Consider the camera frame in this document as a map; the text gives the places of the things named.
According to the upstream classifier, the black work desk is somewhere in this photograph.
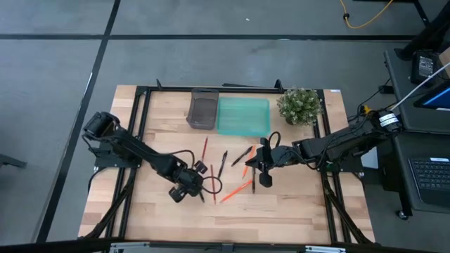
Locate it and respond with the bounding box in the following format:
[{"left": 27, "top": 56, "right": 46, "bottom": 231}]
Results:
[{"left": 382, "top": 48, "right": 450, "bottom": 221}]

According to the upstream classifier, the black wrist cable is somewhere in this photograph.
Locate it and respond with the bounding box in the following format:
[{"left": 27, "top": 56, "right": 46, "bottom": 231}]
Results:
[
  {"left": 165, "top": 150, "right": 224, "bottom": 195},
  {"left": 267, "top": 131, "right": 282, "bottom": 150}
]

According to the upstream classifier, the red pencil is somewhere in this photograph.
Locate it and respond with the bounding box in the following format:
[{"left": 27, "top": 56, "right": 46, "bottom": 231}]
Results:
[
  {"left": 200, "top": 136, "right": 209, "bottom": 162},
  {"left": 210, "top": 164, "right": 217, "bottom": 205}
]

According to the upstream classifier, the black aluminium table frame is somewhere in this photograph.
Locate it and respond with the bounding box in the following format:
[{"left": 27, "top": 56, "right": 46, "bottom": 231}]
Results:
[{"left": 79, "top": 79, "right": 376, "bottom": 246}]

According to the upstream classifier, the yellow cable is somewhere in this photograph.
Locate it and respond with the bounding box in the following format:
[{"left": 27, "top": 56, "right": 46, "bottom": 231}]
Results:
[{"left": 338, "top": 0, "right": 394, "bottom": 30}]

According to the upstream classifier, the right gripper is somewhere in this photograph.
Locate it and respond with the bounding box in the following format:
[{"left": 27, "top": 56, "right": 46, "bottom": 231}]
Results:
[{"left": 245, "top": 138, "right": 285, "bottom": 188}]

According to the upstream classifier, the black front rig beam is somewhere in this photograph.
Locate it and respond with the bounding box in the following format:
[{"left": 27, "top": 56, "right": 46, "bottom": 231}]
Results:
[{"left": 0, "top": 237, "right": 450, "bottom": 253}]

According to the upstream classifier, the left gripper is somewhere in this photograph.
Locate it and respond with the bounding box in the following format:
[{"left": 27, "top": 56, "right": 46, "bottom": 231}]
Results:
[{"left": 167, "top": 161, "right": 209, "bottom": 205}]

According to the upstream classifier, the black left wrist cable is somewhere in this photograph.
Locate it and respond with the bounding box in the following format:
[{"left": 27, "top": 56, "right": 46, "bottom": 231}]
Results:
[{"left": 165, "top": 150, "right": 224, "bottom": 195}]

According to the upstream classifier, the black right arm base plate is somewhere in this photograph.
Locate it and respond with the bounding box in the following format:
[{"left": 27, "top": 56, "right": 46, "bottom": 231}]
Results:
[{"left": 318, "top": 147, "right": 364, "bottom": 173}]

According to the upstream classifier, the brown cardboard box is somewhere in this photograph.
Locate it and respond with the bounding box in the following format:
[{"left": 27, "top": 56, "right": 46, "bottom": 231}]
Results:
[{"left": 438, "top": 46, "right": 450, "bottom": 79}]

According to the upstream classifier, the white cable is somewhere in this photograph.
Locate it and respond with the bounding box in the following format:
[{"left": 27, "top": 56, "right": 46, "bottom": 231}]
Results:
[{"left": 390, "top": 62, "right": 450, "bottom": 112}]

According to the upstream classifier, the black laptop keyboard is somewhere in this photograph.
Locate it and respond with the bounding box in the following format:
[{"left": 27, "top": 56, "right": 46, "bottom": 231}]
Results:
[{"left": 407, "top": 157, "right": 450, "bottom": 208}]

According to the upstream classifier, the black stand leg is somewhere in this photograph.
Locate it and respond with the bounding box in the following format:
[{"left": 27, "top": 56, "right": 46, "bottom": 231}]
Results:
[{"left": 393, "top": 0, "right": 450, "bottom": 61}]

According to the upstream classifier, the black stand foot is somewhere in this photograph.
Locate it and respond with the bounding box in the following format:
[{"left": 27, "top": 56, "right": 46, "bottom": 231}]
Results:
[{"left": 0, "top": 153, "right": 27, "bottom": 169}]

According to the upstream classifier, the silver metal bracket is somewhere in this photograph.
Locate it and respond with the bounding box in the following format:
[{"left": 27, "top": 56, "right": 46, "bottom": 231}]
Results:
[
  {"left": 109, "top": 241, "right": 151, "bottom": 253},
  {"left": 304, "top": 245, "right": 347, "bottom": 253}
]

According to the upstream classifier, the small potted green plant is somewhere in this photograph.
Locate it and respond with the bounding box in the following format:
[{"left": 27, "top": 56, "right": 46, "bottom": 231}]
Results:
[{"left": 276, "top": 86, "right": 323, "bottom": 127}]

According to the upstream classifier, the monitor with blue screen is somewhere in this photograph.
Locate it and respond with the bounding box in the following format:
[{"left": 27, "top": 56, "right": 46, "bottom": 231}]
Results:
[{"left": 413, "top": 79, "right": 450, "bottom": 112}]

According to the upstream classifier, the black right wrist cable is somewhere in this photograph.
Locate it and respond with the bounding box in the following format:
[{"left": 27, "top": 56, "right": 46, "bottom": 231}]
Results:
[{"left": 267, "top": 131, "right": 282, "bottom": 150}]

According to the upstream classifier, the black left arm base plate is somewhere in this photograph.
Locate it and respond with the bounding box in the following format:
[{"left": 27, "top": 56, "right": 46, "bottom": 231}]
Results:
[{"left": 91, "top": 140, "right": 144, "bottom": 169}]

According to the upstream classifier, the white and blue box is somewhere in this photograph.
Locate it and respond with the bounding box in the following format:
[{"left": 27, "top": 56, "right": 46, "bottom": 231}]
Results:
[{"left": 360, "top": 147, "right": 379, "bottom": 170}]

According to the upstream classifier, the grey translucent plastic bin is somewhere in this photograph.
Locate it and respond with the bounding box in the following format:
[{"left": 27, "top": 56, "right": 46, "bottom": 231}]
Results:
[{"left": 186, "top": 87, "right": 220, "bottom": 130}]

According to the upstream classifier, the orange pencil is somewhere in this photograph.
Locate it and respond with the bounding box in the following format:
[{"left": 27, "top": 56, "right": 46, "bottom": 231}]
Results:
[
  {"left": 219, "top": 179, "right": 254, "bottom": 204},
  {"left": 241, "top": 144, "right": 257, "bottom": 179}
]

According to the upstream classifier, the black power supply unit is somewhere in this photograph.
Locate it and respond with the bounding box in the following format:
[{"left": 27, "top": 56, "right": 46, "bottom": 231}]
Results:
[{"left": 410, "top": 50, "right": 439, "bottom": 85}]

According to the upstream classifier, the teal translucent plastic bin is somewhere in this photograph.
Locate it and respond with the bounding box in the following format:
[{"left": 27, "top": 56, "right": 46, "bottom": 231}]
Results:
[{"left": 216, "top": 97, "right": 271, "bottom": 137}]

